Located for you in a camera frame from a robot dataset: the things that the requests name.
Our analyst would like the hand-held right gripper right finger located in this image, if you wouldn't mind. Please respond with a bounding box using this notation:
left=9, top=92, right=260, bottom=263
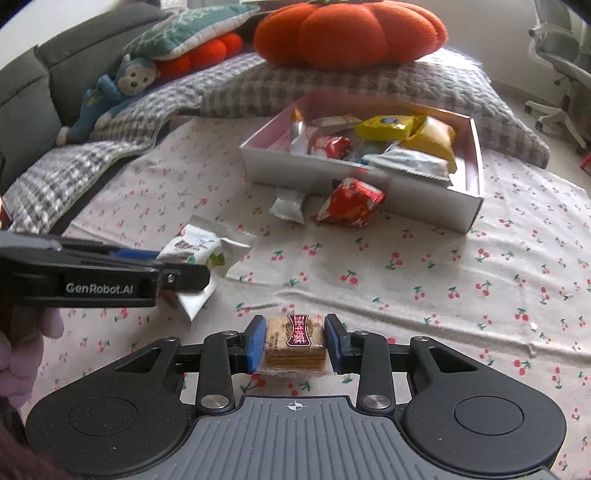
left=323, top=314, right=482, bottom=412

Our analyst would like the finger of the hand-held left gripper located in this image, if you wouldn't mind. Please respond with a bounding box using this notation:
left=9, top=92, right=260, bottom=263
left=59, top=243, right=163, bottom=267
left=154, top=263, right=212, bottom=293

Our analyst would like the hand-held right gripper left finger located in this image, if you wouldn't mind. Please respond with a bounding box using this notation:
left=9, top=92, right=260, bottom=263
left=115, top=315, right=269, bottom=414

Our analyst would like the white nut snack packet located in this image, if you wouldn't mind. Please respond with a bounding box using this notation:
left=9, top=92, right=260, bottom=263
left=157, top=214, right=257, bottom=331

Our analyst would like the brown cracker packet red label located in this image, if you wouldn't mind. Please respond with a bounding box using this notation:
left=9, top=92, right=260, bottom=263
left=257, top=312, right=330, bottom=377

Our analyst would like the pink cardboard box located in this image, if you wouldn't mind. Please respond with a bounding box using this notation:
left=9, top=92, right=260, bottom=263
left=238, top=89, right=486, bottom=236

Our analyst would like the white bread packet blue print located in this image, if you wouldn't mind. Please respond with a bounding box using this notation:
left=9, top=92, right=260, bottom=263
left=362, top=147, right=454, bottom=186

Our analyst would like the red snack packet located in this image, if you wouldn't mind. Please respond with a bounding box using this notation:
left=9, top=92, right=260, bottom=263
left=310, top=177, right=387, bottom=228
left=308, top=135, right=354, bottom=160

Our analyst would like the yellow snack packet blue label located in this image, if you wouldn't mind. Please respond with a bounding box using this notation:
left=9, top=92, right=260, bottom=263
left=354, top=115, right=428, bottom=143

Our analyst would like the plain yellow snack packet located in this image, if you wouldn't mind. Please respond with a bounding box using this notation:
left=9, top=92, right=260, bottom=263
left=402, top=117, right=459, bottom=174

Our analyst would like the person's left hand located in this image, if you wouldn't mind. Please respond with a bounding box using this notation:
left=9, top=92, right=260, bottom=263
left=0, top=308, right=65, bottom=408

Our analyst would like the cherry print cloth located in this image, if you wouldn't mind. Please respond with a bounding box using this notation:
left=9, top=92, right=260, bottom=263
left=28, top=114, right=591, bottom=480

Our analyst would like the white foil snack packet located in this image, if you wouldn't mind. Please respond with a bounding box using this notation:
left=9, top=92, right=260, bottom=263
left=269, top=186, right=308, bottom=226

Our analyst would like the blue monkey plush toy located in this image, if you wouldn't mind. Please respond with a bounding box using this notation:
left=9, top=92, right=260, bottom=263
left=56, top=54, right=160, bottom=147

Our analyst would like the grey sofa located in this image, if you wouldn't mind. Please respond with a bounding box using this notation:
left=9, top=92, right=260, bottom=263
left=0, top=0, right=172, bottom=195

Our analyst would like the grey checkered blanket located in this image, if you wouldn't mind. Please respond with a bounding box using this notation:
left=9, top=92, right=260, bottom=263
left=4, top=46, right=551, bottom=232

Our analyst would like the small orange plush pillow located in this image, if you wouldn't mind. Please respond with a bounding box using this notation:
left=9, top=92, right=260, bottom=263
left=154, top=32, right=245, bottom=79

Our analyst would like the teal leaf print pillow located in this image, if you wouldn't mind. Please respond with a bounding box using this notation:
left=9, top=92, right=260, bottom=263
left=120, top=4, right=260, bottom=61

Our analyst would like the orange pumpkin pillow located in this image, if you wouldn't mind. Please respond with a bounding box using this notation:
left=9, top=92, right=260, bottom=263
left=252, top=0, right=449, bottom=71

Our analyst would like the white office chair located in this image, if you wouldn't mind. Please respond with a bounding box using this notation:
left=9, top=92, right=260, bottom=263
left=525, top=0, right=591, bottom=156

